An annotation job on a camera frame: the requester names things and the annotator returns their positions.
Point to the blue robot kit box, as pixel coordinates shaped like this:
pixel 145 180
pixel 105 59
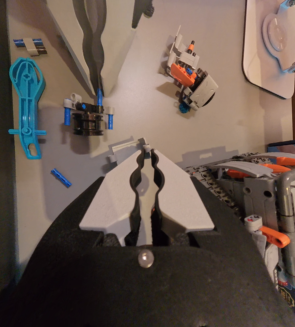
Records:
pixel 290 148

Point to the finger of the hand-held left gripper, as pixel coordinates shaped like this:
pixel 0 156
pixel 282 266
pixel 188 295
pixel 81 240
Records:
pixel 119 30
pixel 70 25

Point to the blue plastic separator tool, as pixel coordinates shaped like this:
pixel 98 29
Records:
pixel 27 92

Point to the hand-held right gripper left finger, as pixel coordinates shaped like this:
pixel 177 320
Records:
pixel 109 204

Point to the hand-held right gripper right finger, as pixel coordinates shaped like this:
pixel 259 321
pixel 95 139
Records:
pixel 186 204

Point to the small grey blue pin connector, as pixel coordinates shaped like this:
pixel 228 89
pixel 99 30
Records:
pixel 32 46

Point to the black wheel hub assembly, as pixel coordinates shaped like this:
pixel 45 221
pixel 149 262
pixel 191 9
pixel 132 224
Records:
pixel 88 120

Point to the grey orange tracked toy robot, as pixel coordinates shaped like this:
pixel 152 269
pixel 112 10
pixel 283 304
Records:
pixel 260 204

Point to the blue plastic pin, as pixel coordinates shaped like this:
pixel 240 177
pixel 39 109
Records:
pixel 61 178

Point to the white desk stand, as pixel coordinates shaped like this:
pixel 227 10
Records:
pixel 270 46

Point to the dark grey orange block assembly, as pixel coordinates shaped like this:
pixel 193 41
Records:
pixel 198 89

